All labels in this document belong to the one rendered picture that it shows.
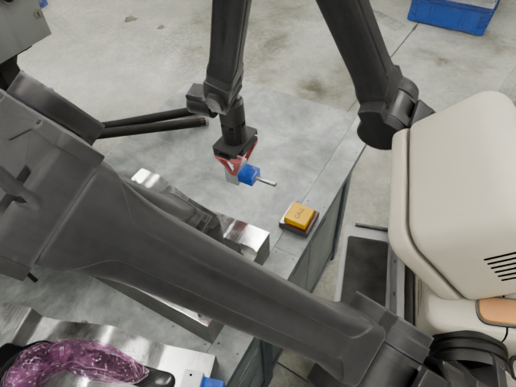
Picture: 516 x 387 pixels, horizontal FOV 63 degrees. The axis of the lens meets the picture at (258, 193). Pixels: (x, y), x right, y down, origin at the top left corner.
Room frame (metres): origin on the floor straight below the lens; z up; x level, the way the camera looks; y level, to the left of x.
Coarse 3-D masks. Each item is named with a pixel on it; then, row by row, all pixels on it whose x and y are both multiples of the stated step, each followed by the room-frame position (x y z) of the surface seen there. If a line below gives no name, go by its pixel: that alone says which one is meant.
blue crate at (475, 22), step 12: (420, 0) 3.29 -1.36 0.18; (432, 0) 3.23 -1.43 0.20; (444, 0) 3.19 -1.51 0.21; (408, 12) 3.33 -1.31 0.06; (420, 12) 3.28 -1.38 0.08; (432, 12) 3.23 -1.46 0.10; (444, 12) 3.18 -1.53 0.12; (456, 12) 3.13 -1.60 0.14; (468, 12) 3.08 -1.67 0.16; (480, 12) 3.03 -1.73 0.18; (492, 12) 3.12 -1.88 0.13; (432, 24) 3.21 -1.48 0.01; (444, 24) 3.17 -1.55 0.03; (456, 24) 3.12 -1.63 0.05; (468, 24) 3.07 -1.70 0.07; (480, 24) 3.03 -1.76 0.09
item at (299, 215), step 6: (294, 204) 0.71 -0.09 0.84; (300, 204) 0.71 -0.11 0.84; (288, 210) 0.69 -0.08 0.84; (294, 210) 0.69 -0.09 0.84; (300, 210) 0.69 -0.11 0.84; (306, 210) 0.68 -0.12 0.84; (312, 210) 0.68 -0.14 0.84; (288, 216) 0.67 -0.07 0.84; (294, 216) 0.67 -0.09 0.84; (300, 216) 0.67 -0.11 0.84; (306, 216) 0.67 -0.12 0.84; (312, 216) 0.67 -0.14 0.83; (288, 222) 0.66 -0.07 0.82; (294, 222) 0.65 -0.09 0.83; (300, 222) 0.65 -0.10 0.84; (306, 222) 0.65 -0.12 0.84
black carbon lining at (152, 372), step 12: (0, 348) 0.33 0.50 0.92; (12, 348) 0.34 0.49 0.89; (24, 348) 0.34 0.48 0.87; (0, 360) 0.32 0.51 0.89; (12, 360) 0.32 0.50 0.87; (0, 372) 0.30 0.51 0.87; (156, 372) 0.29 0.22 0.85; (168, 372) 0.29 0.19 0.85; (144, 384) 0.27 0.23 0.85; (156, 384) 0.27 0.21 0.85; (168, 384) 0.27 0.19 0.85
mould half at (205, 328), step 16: (144, 176) 0.75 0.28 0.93; (160, 192) 0.70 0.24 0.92; (176, 192) 0.71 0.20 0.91; (208, 208) 0.67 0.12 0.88; (224, 224) 0.62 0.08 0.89; (240, 224) 0.61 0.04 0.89; (240, 240) 0.56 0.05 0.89; (256, 240) 0.56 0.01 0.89; (256, 256) 0.53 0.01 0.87; (128, 288) 0.47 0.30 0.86; (144, 304) 0.46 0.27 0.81; (160, 304) 0.42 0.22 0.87; (176, 320) 0.41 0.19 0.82; (192, 320) 0.38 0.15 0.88; (208, 320) 0.37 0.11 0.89; (208, 336) 0.36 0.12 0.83
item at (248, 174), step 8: (224, 168) 0.74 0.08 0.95; (232, 168) 0.73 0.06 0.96; (240, 168) 0.74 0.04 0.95; (248, 168) 0.74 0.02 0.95; (256, 168) 0.74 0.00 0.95; (232, 176) 0.73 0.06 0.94; (240, 176) 0.72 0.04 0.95; (248, 176) 0.71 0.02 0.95; (256, 176) 0.72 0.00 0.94; (248, 184) 0.71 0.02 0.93; (272, 184) 0.69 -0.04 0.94
